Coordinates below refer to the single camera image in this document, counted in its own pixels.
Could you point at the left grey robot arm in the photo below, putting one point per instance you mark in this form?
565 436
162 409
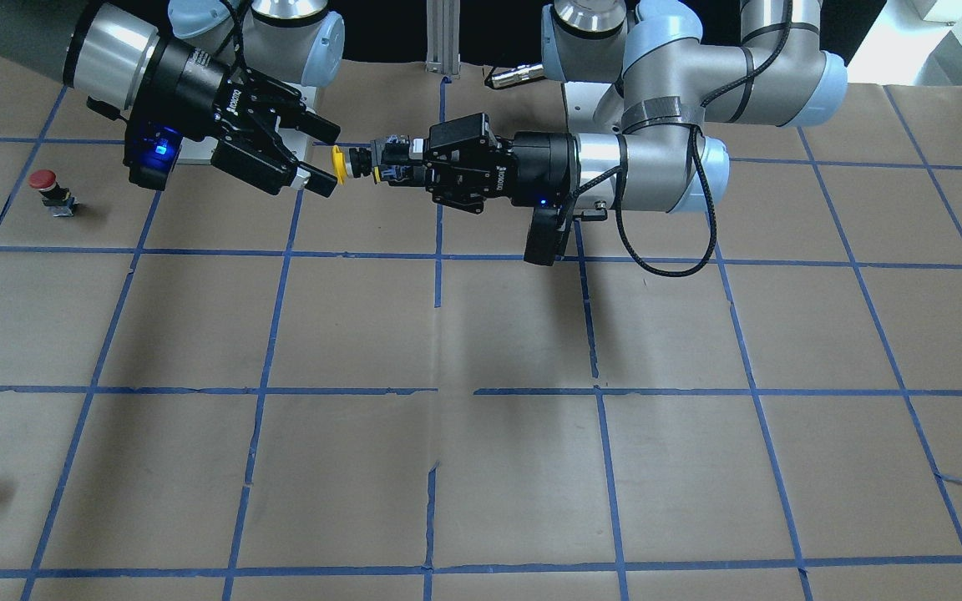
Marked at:
644 146

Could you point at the aluminium frame post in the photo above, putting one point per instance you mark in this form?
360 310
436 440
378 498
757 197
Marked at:
442 29

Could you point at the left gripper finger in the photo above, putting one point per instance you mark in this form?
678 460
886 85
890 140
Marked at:
404 174
400 149

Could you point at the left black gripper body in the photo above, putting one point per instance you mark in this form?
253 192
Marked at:
541 164

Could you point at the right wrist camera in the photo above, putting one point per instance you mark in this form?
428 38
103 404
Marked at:
150 151

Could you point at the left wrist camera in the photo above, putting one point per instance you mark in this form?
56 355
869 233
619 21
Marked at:
547 236

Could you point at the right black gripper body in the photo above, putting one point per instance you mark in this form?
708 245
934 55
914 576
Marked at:
183 83

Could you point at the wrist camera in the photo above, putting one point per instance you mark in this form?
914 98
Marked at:
547 236
150 151

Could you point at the yellow push button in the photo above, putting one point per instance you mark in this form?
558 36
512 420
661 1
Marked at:
357 162

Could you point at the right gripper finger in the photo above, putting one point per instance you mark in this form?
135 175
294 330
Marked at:
270 166
294 113

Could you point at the red push button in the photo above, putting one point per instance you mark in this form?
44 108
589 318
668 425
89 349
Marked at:
57 199

